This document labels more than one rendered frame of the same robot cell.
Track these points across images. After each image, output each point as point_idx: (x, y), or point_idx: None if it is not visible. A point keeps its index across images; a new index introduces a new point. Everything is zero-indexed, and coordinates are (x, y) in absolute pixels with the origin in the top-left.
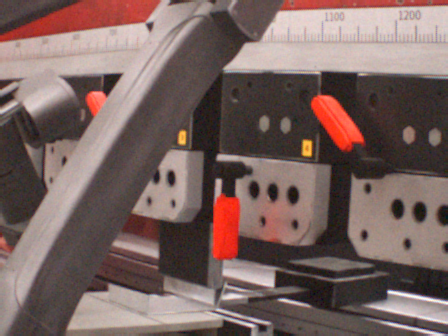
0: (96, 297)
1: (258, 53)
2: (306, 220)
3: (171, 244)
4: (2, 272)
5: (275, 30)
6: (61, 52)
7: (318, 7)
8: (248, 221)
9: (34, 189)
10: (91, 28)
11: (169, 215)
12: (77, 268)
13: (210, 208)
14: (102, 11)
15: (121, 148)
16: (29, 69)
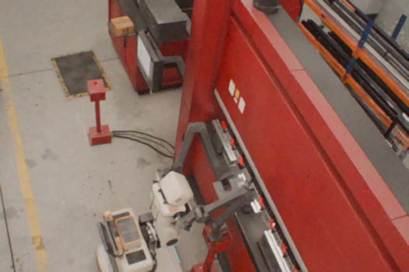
0: (234, 181)
1: (258, 179)
2: (257, 201)
3: None
4: (218, 218)
5: (260, 181)
6: (238, 136)
7: (264, 185)
8: (253, 193)
9: (226, 183)
10: (242, 142)
11: (246, 180)
12: (225, 219)
13: (252, 181)
14: (244, 142)
15: (232, 211)
16: (232, 129)
